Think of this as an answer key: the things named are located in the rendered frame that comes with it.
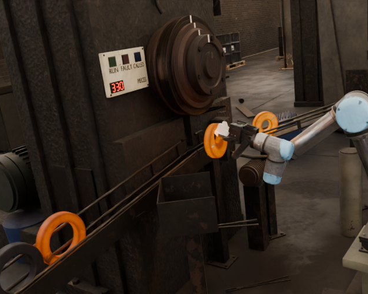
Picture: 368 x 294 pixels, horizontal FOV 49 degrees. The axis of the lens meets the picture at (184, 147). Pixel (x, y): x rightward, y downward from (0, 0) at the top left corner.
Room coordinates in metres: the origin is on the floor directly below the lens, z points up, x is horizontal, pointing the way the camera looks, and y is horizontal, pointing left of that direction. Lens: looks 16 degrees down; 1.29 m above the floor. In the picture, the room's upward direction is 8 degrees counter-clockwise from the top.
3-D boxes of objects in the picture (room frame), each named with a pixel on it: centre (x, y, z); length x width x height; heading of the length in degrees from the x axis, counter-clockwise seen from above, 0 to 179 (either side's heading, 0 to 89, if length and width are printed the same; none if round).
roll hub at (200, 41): (1.93, -0.16, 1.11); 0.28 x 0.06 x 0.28; 143
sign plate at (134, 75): (1.78, 0.21, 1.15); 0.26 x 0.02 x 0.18; 143
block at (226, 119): (2.18, -0.21, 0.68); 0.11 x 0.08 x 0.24; 53
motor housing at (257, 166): (2.17, -0.39, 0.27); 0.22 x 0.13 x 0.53; 143
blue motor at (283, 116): (4.04, -1.09, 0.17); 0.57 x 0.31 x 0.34; 163
